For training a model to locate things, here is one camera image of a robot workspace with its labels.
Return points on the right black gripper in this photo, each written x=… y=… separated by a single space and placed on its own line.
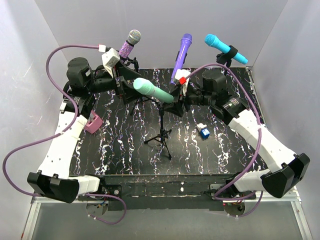
x=177 y=92

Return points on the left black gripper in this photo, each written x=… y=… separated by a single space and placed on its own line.
x=128 y=92

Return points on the mint green microphone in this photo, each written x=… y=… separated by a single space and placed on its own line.
x=146 y=87

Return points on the black tripod mic stand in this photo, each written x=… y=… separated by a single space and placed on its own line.
x=163 y=134

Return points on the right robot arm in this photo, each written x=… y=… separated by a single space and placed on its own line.
x=284 y=169

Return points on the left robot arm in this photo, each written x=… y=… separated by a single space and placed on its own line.
x=76 y=115

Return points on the black rear tripod stand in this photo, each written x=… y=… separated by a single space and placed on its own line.
x=130 y=83

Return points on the glitter purple microphone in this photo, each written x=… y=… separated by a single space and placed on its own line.
x=133 y=38

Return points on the right round base stand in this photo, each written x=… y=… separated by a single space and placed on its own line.
x=226 y=58

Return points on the cyan microphone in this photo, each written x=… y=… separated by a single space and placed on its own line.
x=214 y=42

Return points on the blue white small box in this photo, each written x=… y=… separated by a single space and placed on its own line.
x=203 y=130

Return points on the pink box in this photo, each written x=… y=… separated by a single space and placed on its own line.
x=94 y=123

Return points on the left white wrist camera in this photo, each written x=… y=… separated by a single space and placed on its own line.
x=109 y=60

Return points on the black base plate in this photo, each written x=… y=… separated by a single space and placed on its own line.
x=164 y=191

